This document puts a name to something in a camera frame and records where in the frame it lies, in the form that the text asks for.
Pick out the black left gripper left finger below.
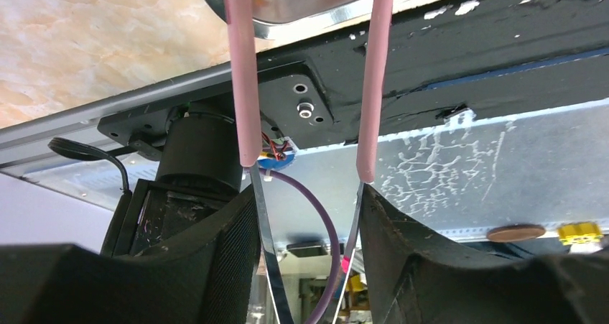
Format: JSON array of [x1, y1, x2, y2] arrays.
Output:
[[1, 187, 261, 323]]

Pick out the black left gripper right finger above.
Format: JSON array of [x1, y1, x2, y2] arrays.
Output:
[[360, 185, 608, 323]]

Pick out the metal tongs with pink tips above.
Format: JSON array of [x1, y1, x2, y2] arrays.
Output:
[[224, 0, 394, 323]]

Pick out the brown coaster middle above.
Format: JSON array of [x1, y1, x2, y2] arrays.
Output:
[[486, 224, 547, 243]]

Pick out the yellow toy block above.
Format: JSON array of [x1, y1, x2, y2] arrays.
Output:
[[557, 222, 603, 246]]

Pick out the stainless steel tray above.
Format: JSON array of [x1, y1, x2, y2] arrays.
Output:
[[186, 0, 415, 41]]

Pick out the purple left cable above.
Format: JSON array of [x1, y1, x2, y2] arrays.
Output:
[[259, 167, 342, 324]]

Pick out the white cable duct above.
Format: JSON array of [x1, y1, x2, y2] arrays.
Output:
[[437, 217, 608, 243]]

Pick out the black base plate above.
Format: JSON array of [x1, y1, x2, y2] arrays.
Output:
[[97, 0, 609, 152]]

